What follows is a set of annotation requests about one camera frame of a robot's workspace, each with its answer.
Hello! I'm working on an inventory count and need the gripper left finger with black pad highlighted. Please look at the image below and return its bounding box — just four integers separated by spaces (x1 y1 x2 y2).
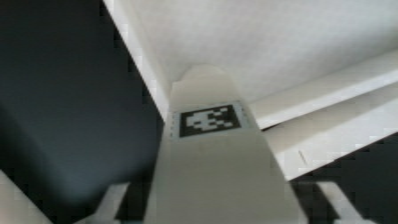
74 183 130 224

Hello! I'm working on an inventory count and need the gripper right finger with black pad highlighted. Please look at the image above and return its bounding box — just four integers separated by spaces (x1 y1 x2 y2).
305 181 379 224

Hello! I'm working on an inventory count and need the white desk leg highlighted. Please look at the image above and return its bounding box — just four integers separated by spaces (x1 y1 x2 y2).
145 65 308 224

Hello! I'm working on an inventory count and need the white desk tabletop tray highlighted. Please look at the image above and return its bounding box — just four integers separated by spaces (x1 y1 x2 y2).
102 0 398 128

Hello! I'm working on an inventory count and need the white U-shaped fence frame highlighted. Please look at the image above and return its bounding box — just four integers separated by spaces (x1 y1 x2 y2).
0 92 398 224

